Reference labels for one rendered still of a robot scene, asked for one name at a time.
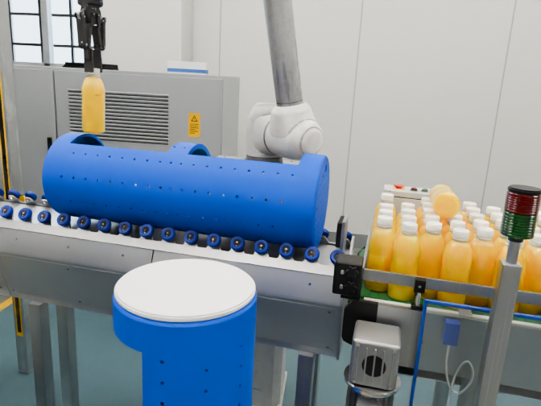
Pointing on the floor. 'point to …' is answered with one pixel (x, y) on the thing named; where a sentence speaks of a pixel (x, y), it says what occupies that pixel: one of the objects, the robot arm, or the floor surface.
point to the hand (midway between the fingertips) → (92, 61)
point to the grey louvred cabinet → (124, 112)
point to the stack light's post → (497, 333)
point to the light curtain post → (12, 174)
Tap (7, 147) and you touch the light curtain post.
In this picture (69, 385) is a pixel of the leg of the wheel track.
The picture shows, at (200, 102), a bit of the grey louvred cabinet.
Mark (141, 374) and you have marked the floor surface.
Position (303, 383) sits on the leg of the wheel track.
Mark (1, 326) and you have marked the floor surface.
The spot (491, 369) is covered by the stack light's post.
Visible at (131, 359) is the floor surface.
